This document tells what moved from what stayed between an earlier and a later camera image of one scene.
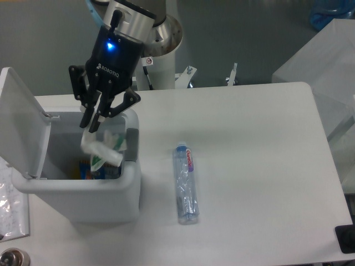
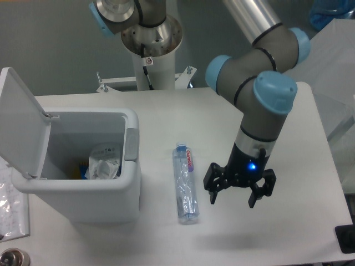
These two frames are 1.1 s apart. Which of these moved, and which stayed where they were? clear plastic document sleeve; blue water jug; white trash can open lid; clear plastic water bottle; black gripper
Moved: black gripper
Stayed: blue water jug; clear plastic water bottle; white trash can open lid; clear plastic document sleeve
